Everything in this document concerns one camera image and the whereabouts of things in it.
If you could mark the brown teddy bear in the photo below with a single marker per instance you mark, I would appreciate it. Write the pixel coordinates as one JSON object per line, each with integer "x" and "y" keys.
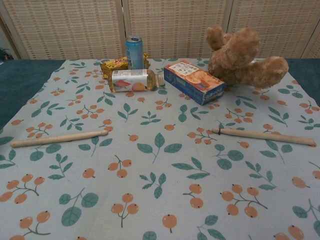
{"x": 237, "y": 62}

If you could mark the floral fruit print tablecloth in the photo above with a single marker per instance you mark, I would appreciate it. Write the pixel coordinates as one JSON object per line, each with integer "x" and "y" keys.
{"x": 160, "y": 175}

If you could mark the blue drink can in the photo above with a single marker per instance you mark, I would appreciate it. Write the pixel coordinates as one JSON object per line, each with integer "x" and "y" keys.
{"x": 134, "y": 53}

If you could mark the clear tea bottle with label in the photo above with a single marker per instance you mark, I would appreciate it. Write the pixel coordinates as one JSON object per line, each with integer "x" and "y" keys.
{"x": 127, "y": 80}

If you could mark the woven folding screen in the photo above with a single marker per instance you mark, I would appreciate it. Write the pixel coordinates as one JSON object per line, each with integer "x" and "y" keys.
{"x": 75, "y": 27}

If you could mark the blue and orange snack box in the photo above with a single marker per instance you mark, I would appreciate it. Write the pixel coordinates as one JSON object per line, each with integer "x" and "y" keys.
{"x": 192, "y": 80}

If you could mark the wooden drumstick with black band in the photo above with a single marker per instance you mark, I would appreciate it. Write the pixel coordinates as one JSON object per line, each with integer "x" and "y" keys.
{"x": 262, "y": 135}

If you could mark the dark green potted plant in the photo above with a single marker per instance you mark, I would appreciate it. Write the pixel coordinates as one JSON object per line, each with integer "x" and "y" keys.
{"x": 3, "y": 53}

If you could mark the gold foil snack packet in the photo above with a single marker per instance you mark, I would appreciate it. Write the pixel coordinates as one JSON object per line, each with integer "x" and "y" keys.
{"x": 112, "y": 66}

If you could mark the plain wooden drumstick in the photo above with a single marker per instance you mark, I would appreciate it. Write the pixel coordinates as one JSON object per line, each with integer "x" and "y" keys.
{"x": 62, "y": 138}

